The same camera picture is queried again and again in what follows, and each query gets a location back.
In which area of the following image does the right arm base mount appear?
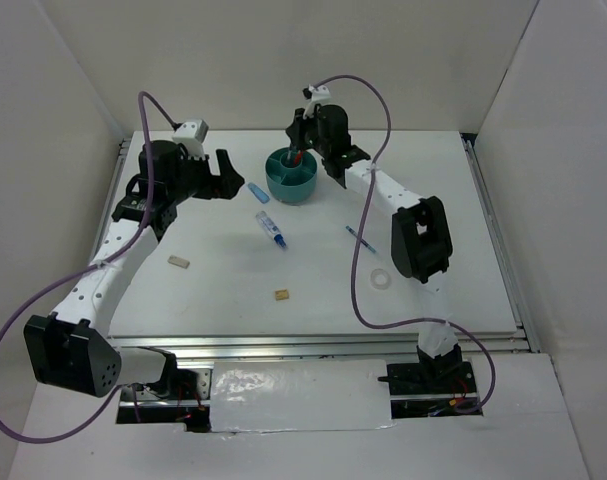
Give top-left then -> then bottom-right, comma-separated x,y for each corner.
378,346 -> 482,419

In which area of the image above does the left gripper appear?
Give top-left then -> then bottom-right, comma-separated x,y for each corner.
167,147 -> 244,205

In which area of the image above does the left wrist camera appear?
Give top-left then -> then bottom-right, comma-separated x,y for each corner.
172,119 -> 209,158

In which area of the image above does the blue eraser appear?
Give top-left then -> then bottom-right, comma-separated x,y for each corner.
247,182 -> 270,204

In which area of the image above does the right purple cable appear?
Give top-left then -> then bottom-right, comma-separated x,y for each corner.
312,74 -> 495,415

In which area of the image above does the blue clear pen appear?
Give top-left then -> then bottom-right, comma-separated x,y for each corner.
345,225 -> 377,254

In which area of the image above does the purple cable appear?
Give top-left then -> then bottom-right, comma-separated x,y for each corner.
0,91 -> 184,445
312,74 -> 495,415

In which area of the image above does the aluminium rail frame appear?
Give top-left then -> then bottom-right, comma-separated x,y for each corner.
108,131 -> 531,359

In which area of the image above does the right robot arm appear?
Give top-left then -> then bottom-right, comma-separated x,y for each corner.
286,101 -> 463,392

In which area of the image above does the small brown eraser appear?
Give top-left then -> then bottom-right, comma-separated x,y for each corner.
275,289 -> 290,301

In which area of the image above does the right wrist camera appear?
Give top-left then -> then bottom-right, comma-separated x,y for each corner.
303,85 -> 331,119

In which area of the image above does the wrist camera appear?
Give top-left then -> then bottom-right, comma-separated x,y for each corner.
172,119 -> 209,158
303,85 -> 331,119

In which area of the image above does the teal round divided organizer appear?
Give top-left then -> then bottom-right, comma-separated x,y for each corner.
265,147 -> 318,204

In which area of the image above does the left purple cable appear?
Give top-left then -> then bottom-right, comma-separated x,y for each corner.
0,91 -> 184,445

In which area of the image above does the clear glue bottle blue cap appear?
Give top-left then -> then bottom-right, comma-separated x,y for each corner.
255,211 -> 288,250

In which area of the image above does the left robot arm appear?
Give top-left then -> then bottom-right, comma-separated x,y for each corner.
23,140 -> 245,398

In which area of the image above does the white beige eraser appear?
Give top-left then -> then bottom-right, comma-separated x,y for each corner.
168,255 -> 190,269

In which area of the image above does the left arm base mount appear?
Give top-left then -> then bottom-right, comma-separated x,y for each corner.
116,367 -> 213,433

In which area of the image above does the clear tape roll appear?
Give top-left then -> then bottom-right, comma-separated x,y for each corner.
370,268 -> 392,290

